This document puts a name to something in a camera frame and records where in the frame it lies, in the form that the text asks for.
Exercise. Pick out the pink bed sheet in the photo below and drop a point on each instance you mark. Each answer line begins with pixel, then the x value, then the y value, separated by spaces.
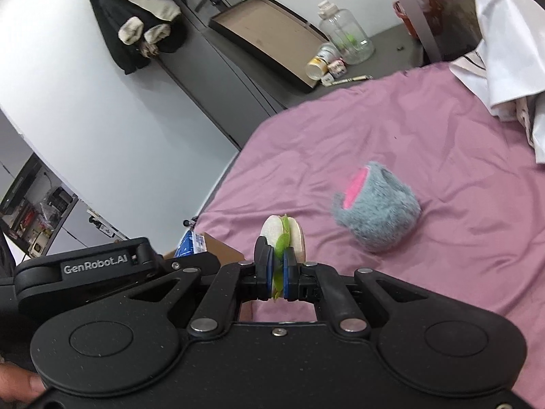
pixel 447 157

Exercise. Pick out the burger plush toy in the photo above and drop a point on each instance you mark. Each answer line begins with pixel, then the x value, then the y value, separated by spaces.
pixel 298 240

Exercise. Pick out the clear plastic jar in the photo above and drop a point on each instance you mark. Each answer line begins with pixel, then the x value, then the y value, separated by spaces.
pixel 345 30

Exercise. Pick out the white cabinet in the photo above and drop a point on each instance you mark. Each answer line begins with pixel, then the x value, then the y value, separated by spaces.
pixel 81 226

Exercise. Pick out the patterned pen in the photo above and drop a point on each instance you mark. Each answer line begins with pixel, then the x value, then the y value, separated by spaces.
pixel 351 79

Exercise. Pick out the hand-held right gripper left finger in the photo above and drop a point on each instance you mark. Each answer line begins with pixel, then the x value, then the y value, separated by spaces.
pixel 266 264

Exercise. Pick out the paper cup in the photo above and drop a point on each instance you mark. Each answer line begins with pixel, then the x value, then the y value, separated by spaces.
pixel 319 66

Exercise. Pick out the dark grey door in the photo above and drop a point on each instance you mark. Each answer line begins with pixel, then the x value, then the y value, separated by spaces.
pixel 221 72

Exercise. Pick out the white crumpled duvet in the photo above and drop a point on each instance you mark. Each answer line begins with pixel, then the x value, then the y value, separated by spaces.
pixel 511 51

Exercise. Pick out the person's left hand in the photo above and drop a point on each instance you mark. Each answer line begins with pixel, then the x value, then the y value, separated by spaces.
pixel 19 381

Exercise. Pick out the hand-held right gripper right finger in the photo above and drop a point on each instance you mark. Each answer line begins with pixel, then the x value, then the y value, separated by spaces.
pixel 289 272

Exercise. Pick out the hanging black jacket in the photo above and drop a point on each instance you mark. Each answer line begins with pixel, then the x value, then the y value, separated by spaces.
pixel 110 21

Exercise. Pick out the grey plush toy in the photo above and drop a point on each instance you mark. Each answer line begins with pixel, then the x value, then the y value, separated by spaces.
pixel 379 213

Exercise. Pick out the small printed box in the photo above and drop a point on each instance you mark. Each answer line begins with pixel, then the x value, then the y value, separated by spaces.
pixel 337 67

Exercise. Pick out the grey desk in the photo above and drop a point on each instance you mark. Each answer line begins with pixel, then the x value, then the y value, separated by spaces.
pixel 408 8

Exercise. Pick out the brown cardboard box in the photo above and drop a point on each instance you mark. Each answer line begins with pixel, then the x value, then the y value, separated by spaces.
pixel 219 249

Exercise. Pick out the blue tissue packet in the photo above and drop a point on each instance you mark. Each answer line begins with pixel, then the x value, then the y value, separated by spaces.
pixel 187 245

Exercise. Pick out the white rack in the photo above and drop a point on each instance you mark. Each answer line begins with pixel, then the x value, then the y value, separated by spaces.
pixel 106 226

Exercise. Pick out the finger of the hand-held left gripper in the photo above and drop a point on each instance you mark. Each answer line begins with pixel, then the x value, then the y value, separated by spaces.
pixel 204 260

